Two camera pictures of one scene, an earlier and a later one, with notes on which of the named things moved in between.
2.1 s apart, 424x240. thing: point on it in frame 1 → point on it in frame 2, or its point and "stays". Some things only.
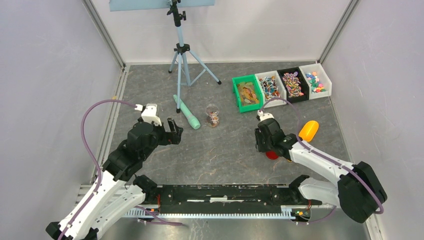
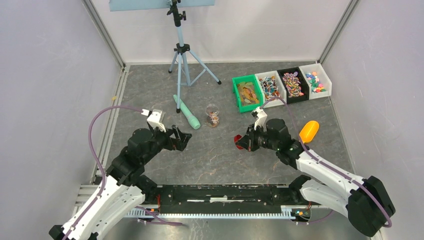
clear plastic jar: [212, 111] stays
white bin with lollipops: [271, 86] stays
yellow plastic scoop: [309, 130] stays
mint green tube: [189, 115] stays
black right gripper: [260, 147] → [247, 141]
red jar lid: [272, 155] → [236, 138]
